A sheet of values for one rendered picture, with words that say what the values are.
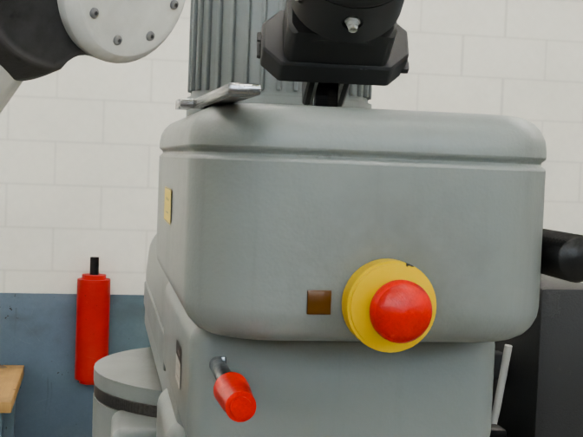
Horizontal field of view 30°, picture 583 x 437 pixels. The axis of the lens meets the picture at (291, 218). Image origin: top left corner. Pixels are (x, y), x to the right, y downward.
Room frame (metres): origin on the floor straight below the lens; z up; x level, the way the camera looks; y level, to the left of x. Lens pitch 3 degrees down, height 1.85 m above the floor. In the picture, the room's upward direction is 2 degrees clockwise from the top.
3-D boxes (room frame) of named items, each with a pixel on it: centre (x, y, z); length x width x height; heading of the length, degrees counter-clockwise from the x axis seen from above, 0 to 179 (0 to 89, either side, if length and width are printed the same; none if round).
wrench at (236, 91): (0.76, 0.05, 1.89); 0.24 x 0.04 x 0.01; 11
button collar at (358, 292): (0.71, -0.07, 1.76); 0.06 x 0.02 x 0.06; 100
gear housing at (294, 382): (0.98, -0.02, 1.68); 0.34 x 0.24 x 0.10; 10
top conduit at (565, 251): (1.00, -0.16, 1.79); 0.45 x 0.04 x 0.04; 10
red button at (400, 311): (0.69, -0.07, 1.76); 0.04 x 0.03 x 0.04; 100
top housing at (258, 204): (0.95, -0.02, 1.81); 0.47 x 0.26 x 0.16; 10
